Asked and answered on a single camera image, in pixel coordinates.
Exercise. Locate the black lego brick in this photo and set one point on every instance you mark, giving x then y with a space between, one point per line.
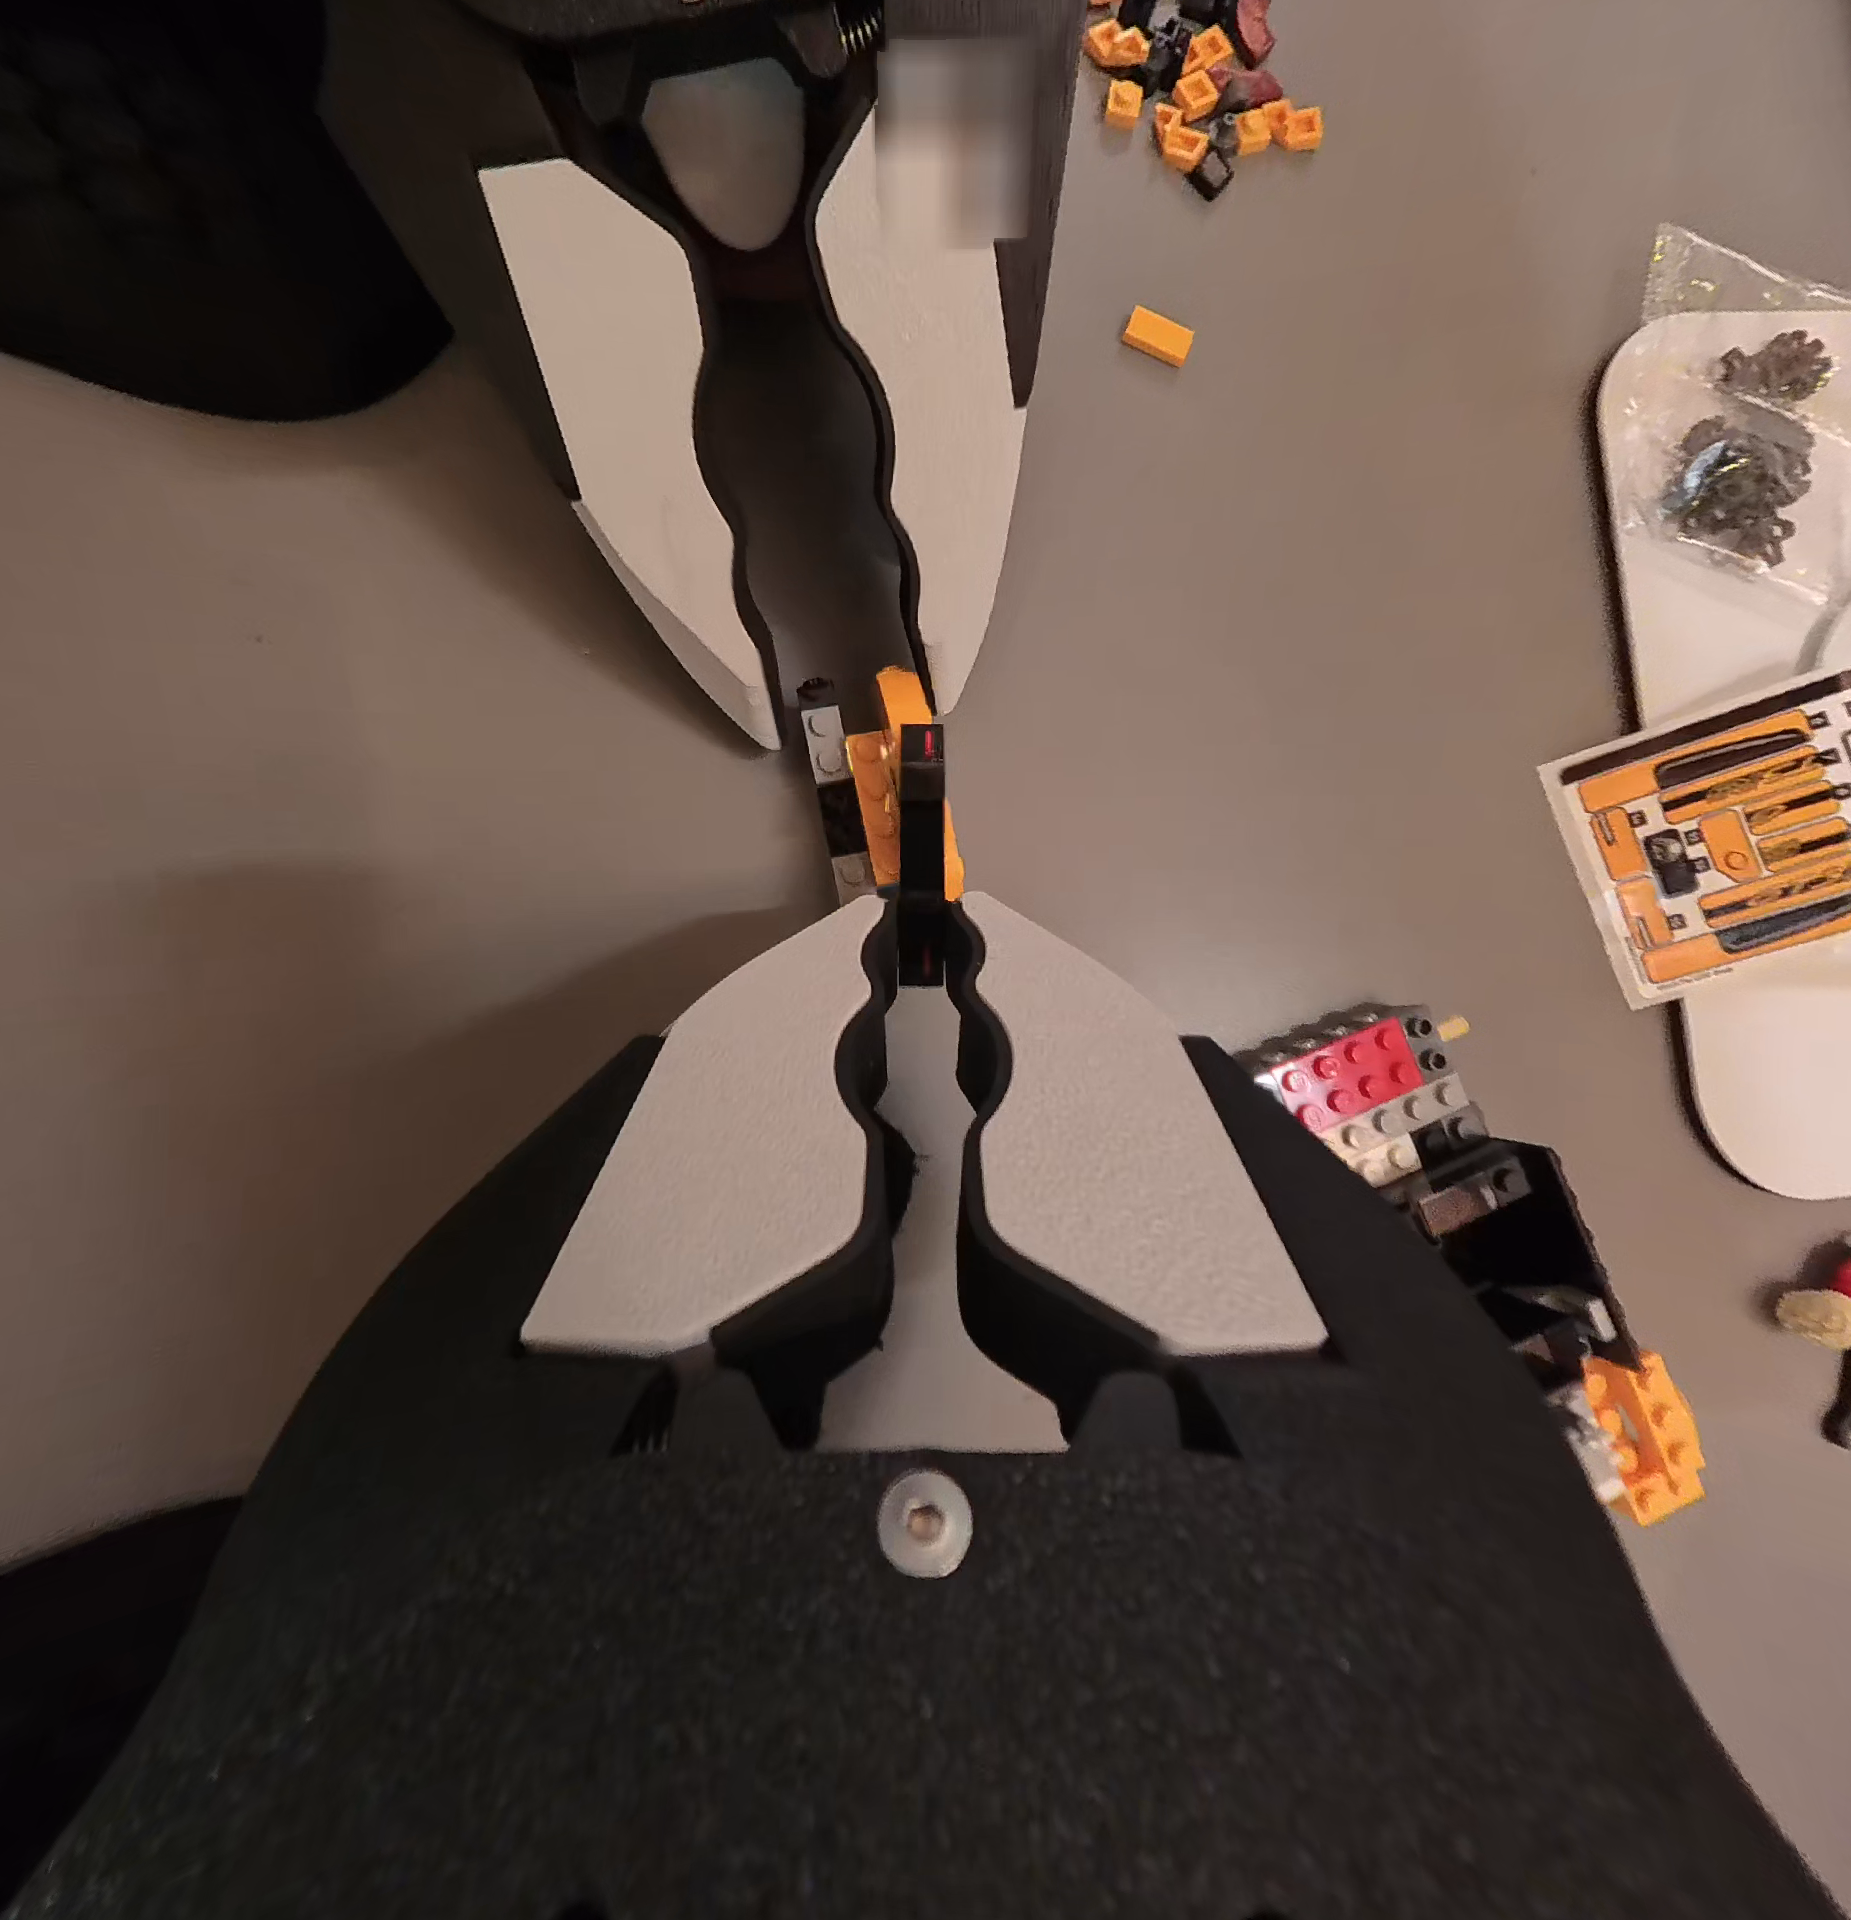
922 840

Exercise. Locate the lego sticker sheet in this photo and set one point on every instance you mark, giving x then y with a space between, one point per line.
1691 840

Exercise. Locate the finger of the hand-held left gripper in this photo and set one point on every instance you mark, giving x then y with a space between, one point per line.
612 391
948 450

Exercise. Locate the orange and black lego assembly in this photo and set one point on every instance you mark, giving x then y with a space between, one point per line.
874 780

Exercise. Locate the orange flat lego tile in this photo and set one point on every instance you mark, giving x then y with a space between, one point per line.
1157 336

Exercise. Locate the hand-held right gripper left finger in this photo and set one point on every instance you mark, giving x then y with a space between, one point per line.
714 1171

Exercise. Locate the pile of small lego pieces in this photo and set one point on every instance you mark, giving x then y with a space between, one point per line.
1196 98

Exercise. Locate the clear bag of black parts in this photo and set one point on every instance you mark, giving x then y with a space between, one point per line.
1751 481

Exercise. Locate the person's black jacket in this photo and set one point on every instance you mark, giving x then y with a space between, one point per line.
56 1725

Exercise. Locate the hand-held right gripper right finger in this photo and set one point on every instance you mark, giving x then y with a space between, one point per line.
1135 1184

